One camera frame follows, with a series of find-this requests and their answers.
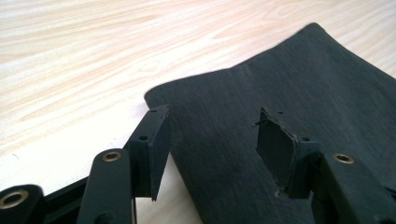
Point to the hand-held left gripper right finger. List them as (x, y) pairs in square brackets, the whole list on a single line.
[(278, 152)]

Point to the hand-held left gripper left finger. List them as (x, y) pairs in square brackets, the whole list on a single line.
[(152, 146)]

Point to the dark pleated skirt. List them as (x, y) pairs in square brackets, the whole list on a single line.
[(233, 102)]

